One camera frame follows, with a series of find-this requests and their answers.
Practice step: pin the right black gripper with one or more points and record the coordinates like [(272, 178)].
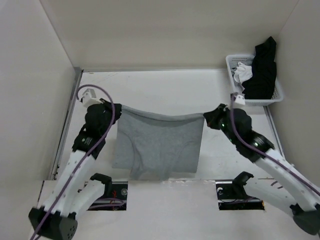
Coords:
[(211, 116)]

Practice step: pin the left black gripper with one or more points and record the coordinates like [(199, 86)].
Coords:
[(118, 111)]

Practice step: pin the grey tank top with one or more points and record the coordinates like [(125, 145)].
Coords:
[(151, 144)]

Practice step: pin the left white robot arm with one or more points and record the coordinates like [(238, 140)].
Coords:
[(57, 218)]

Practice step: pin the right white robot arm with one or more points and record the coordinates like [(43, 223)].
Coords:
[(299, 198)]

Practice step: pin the black tank top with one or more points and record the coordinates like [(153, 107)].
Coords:
[(261, 85)]

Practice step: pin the white tank top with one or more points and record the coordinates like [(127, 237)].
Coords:
[(242, 73)]

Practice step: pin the white plastic laundry basket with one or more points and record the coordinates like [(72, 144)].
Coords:
[(232, 61)]

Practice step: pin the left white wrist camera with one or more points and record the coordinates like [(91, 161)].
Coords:
[(89, 98)]

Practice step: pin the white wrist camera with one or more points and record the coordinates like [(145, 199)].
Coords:
[(89, 98), (237, 99)]

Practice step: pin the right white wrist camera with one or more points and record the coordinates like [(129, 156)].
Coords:
[(237, 99)]

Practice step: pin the right metal table rail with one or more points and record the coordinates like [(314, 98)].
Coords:
[(274, 130)]

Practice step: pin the metal table rail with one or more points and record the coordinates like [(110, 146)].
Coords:
[(55, 165), (274, 130)]

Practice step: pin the left metal table rail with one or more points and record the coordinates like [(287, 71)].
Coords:
[(55, 165)]

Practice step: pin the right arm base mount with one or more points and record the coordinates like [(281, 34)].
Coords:
[(229, 200)]

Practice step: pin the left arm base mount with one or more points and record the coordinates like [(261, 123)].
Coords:
[(114, 198)]

